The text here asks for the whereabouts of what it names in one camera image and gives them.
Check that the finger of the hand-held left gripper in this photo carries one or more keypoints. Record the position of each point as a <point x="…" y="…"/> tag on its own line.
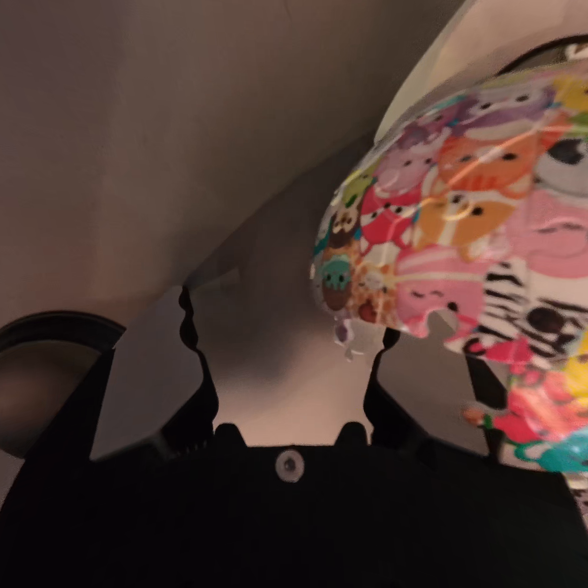
<point x="496" y="32"/>

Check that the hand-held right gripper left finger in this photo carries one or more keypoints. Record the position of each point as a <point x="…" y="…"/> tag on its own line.
<point x="147" y="381"/>

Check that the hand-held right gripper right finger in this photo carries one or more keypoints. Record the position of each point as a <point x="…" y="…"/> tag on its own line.
<point x="427" y="390"/>

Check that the colourful cartoon puzzle ball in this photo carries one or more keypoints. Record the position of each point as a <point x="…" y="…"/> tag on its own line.
<point x="459" y="206"/>

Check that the black round ball stand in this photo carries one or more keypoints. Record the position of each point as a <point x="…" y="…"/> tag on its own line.
<point x="36" y="381"/>

